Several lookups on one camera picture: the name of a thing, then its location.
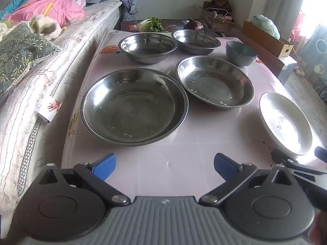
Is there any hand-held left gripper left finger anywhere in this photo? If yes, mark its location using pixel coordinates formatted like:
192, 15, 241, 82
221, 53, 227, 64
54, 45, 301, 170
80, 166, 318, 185
38, 154, 131, 207

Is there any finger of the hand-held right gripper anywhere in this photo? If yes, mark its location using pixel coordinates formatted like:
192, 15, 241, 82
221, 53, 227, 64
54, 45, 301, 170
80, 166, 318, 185
271, 147, 327, 184
315, 146, 327, 163

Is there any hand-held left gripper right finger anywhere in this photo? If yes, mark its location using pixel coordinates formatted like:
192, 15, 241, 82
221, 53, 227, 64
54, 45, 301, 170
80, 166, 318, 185
199, 153, 297, 207

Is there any white ceramic plate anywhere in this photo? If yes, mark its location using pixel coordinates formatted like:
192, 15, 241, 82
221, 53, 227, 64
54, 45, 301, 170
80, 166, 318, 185
259, 92, 313, 156

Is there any large stainless steel bowl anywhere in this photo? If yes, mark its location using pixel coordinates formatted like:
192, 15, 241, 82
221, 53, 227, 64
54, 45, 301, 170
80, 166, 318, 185
80, 68, 189, 147

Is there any medium stainless steel bowl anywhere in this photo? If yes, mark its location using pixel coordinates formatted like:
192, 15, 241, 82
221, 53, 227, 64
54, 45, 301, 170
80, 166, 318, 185
175, 56, 255, 110

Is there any teal ceramic bowl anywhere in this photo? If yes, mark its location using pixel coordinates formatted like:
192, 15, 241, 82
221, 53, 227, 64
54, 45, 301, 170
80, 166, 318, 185
225, 40, 258, 67

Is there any small stainless steel bowl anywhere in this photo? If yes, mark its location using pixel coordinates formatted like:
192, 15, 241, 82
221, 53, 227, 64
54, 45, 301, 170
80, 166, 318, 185
171, 29, 221, 56
118, 33, 178, 64

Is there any person's right hand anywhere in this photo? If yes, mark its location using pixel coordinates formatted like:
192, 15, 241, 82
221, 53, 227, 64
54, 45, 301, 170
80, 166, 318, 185
308, 209, 327, 245

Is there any pink printed tablecloth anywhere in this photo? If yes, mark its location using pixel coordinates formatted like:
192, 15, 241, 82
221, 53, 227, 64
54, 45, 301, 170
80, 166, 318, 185
61, 30, 324, 202

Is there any white mattress tag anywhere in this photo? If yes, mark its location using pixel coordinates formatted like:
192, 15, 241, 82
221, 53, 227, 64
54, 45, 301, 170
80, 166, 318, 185
38, 96, 63, 124

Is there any white quilted mattress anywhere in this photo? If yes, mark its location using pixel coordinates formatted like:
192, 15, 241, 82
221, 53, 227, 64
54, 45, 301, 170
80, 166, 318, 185
0, 0, 123, 216

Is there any grey low cabinet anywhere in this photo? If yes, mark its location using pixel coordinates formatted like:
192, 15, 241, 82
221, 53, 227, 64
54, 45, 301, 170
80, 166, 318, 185
230, 28, 298, 85

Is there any blue cloth with circles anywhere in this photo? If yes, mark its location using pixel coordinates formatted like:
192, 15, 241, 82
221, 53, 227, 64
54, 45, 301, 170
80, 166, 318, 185
298, 24, 327, 82

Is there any long brown cardboard box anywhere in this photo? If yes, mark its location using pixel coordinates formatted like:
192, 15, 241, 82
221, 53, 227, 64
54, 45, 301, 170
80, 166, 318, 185
242, 20, 294, 58

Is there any pale green plastic bag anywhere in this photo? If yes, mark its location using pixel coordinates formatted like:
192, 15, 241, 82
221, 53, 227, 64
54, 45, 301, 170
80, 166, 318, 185
250, 14, 281, 40

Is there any pink curtain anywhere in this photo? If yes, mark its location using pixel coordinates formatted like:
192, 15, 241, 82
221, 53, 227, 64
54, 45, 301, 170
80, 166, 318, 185
294, 9, 308, 40

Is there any green floral pillow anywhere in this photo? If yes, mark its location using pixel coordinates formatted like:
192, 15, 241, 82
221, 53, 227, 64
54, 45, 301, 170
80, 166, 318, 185
0, 23, 61, 95

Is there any red onion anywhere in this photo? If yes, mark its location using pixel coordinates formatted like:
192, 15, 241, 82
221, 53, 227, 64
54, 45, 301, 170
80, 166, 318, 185
184, 18, 204, 31

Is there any open cardboard box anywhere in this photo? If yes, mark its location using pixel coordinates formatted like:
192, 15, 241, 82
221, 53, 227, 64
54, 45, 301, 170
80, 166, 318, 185
195, 1, 242, 32

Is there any napa cabbage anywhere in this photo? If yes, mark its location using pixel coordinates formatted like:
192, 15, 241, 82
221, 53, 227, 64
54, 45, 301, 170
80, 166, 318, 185
137, 17, 168, 33

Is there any white fluffy cloth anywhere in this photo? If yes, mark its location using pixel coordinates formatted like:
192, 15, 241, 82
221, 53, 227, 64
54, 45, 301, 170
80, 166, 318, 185
29, 15, 62, 40

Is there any brown snack bag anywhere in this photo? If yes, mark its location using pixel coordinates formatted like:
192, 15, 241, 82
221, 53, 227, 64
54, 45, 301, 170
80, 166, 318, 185
211, 0, 233, 12

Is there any pink and blue comforter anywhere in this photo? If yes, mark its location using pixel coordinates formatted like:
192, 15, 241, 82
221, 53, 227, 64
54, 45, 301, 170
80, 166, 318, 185
0, 0, 86, 28

